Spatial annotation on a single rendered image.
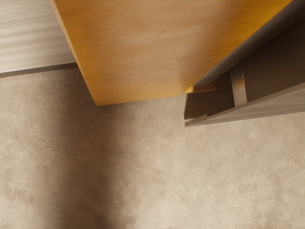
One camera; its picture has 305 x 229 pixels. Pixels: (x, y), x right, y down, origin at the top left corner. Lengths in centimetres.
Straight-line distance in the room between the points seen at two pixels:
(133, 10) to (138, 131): 70
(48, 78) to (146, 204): 26
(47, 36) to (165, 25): 58
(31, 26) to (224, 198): 42
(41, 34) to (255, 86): 38
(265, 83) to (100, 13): 36
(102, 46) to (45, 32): 52
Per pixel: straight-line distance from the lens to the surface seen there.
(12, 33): 96
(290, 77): 57
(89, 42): 41
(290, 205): 107
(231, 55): 64
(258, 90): 70
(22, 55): 95
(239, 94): 81
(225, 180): 104
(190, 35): 43
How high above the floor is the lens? 102
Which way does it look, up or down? 85 degrees down
